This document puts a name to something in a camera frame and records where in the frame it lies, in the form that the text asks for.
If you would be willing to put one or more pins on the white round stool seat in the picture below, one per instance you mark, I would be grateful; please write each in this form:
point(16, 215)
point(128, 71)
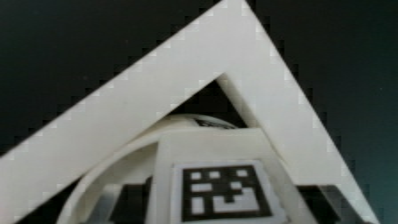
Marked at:
point(128, 166)

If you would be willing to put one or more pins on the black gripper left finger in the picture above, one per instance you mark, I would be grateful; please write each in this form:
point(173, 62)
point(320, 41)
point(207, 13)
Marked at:
point(121, 205)

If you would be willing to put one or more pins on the white right fence rail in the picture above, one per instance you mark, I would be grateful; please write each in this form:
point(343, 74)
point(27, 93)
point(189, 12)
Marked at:
point(276, 109)

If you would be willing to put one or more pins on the white front fence rail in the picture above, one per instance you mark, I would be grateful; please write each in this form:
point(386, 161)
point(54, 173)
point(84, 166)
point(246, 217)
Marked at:
point(198, 57)

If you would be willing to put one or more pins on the white stool leg front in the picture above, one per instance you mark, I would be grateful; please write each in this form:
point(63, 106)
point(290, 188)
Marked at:
point(221, 184)

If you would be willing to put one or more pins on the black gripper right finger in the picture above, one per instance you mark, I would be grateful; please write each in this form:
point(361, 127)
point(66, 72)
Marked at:
point(333, 205)

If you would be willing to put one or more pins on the white fence rail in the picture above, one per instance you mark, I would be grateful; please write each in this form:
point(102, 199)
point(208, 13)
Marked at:
point(198, 57)
point(276, 109)

